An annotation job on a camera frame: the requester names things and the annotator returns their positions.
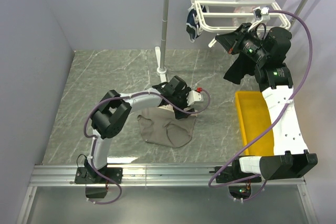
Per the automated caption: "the black underwear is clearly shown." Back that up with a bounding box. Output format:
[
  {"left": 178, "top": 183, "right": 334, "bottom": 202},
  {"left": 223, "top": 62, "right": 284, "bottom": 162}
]
[{"left": 223, "top": 53, "right": 256, "bottom": 84}]

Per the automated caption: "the grey underwear beige waistband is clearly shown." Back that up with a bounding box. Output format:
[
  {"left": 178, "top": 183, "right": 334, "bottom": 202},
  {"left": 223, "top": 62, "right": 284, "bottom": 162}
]
[{"left": 137, "top": 106, "right": 196, "bottom": 148}]

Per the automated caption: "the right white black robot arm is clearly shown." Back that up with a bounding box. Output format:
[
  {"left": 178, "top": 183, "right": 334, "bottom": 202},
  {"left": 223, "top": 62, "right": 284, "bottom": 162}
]
[{"left": 215, "top": 23, "right": 318, "bottom": 183}]

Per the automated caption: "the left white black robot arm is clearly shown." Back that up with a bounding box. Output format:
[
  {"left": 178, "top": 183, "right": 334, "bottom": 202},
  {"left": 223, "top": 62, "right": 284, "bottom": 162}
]
[{"left": 77, "top": 76, "right": 200, "bottom": 184}]

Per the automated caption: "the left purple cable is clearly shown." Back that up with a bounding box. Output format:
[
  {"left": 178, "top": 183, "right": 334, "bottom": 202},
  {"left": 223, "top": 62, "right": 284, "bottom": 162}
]
[{"left": 82, "top": 89, "right": 211, "bottom": 205}]

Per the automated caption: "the white clip hanger frame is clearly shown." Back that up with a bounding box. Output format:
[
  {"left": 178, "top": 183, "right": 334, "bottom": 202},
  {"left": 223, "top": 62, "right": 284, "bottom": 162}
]
[{"left": 186, "top": 0, "right": 291, "bottom": 42}]

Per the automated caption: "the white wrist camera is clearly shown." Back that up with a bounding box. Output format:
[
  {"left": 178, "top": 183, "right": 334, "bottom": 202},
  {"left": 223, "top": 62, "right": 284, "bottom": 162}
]
[
  {"left": 248, "top": 7, "right": 270, "bottom": 31},
  {"left": 187, "top": 88, "right": 204, "bottom": 106}
]

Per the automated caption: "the aluminium mounting rail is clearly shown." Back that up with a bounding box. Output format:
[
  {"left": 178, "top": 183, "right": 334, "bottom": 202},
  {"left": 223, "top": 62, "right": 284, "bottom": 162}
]
[{"left": 17, "top": 163, "right": 318, "bottom": 223}]

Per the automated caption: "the yellow plastic tray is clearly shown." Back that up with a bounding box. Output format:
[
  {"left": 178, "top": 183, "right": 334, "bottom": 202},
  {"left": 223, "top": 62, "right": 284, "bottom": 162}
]
[{"left": 235, "top": 91, "right": 274, "bottom": 156}]

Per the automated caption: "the navy blue underwear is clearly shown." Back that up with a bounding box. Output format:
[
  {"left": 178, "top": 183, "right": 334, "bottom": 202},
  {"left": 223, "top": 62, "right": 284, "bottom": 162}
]
[{"left": 186, "top": 8, "right": 202, "bottom": 42}]

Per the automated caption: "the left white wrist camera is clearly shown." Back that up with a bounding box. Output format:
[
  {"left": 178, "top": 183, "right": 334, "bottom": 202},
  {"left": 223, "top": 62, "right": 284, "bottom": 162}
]
[{"left": 187, "top": 88, "right": 204, "bottom": 106}]

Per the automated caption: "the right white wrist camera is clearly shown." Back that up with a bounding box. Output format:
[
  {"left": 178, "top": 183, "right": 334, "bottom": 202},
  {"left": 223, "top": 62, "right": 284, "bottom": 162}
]
[{"left": 248, "top": 7, "right": 270, "bottom": 31}]

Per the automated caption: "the purple cable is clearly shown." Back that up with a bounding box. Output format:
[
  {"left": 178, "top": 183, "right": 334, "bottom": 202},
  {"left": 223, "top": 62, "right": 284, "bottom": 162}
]
[
  {"left": 208, "top": 9, "right": 313, "bottom": 202},
  {"left": 82, "top": 89, "right": 211, "bottom": 205}
]

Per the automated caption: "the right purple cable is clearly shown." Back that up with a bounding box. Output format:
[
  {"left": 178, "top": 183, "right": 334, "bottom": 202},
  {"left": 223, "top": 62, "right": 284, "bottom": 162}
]
[{"left": 208, "top": 9, "right": 313, "bottom": 202}]

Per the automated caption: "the white pink underwear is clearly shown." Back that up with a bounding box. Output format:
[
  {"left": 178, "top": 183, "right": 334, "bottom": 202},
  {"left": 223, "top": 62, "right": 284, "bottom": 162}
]
[{"left": 232, "top": 0, "right": 255, "bottom": 27}]

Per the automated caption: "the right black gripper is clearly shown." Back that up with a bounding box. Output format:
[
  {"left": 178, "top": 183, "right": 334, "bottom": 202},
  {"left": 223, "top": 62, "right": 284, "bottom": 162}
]
[{"left": 216, "top": 23, "right": 268, "bottom": 65}]

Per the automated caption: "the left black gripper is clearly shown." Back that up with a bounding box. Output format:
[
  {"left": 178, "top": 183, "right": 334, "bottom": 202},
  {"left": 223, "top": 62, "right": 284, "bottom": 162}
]
[{"left": 171, "top": 88, "right": 195, "bottom": 119}]

